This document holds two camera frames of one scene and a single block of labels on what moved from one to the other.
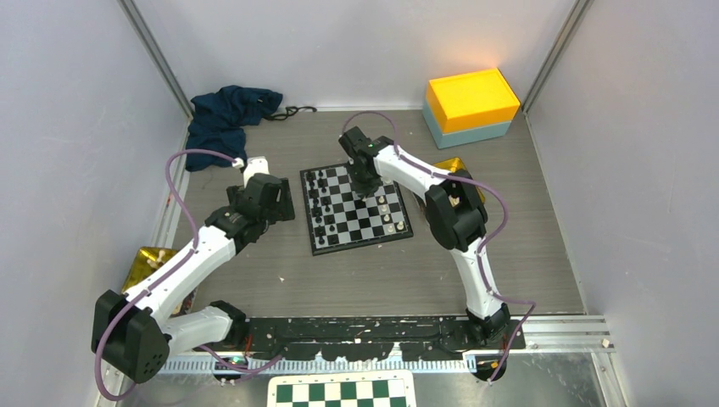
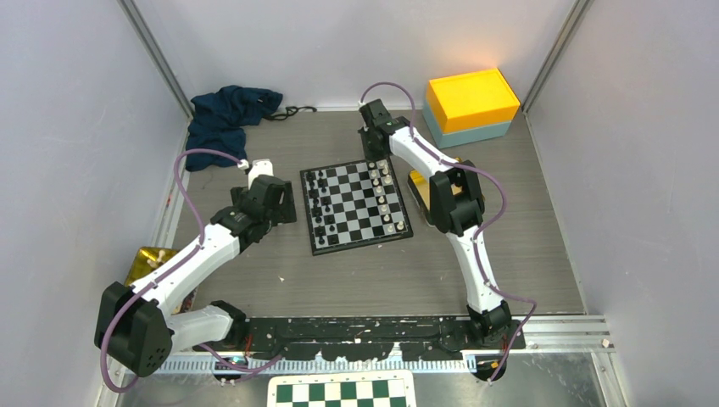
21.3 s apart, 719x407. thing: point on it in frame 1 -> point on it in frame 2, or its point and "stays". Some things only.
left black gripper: (282, 209) stays
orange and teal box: (470, 108) stays
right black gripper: (364, 190) -> (370, 156)
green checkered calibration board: (363, 389) stays
